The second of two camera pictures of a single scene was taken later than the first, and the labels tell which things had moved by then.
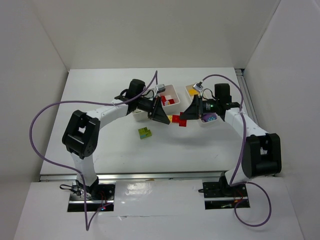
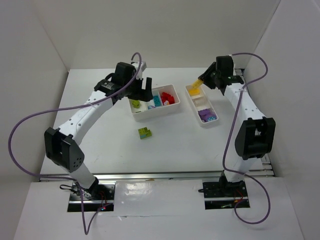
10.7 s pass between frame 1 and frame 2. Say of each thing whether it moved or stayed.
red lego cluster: moved
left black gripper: moved
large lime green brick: stayed
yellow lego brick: stayed
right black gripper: moved
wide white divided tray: stayed
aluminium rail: stayed
